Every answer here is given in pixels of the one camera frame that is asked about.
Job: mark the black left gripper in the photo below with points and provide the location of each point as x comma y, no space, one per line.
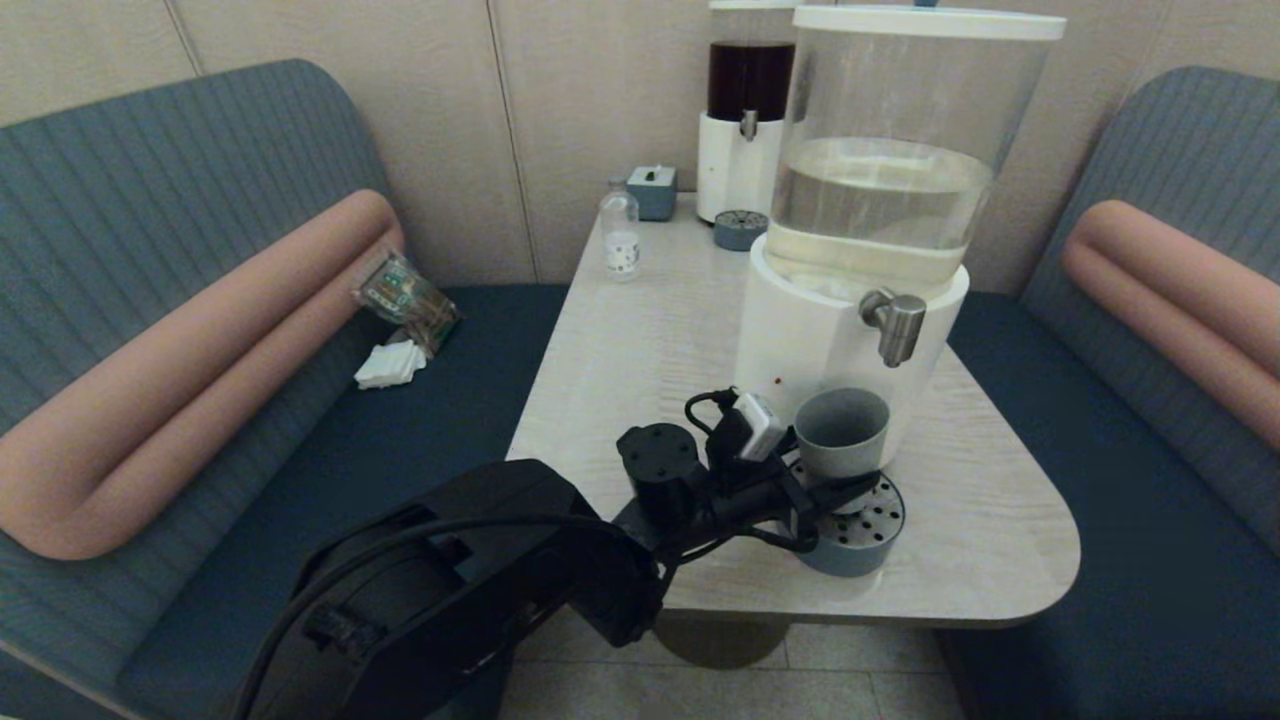
750,495

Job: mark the light grey plastic cup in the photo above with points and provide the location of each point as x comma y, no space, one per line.
840,455

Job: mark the large steel dispenser tap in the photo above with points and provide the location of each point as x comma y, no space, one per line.
903,325

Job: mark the large blue perforated drip tray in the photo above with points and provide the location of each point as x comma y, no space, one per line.
850,555

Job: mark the large clear water dispenser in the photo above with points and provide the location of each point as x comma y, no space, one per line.
800,340

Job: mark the small blue perforated drip tray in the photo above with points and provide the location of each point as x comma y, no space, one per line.
738,237

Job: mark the small clear glass bottle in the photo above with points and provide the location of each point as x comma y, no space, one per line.
620,255

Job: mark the dark drink dispenser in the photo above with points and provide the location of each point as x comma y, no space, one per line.
730,170

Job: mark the blue tissue box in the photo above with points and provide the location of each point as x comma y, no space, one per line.
655,198

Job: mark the small steel dispenser tap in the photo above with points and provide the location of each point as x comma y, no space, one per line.
748,124

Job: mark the blue ribbed booth bench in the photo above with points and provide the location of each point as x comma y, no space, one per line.
1150,560
130,200

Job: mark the pink bolster cushion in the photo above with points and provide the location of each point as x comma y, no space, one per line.
200,380
1170,290

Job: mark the white folded napkin stack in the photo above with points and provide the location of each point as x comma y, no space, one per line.
388,365

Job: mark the clear plastic snack packet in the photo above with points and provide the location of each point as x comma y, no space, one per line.
400,295

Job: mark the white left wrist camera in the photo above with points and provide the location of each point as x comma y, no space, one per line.
762,425

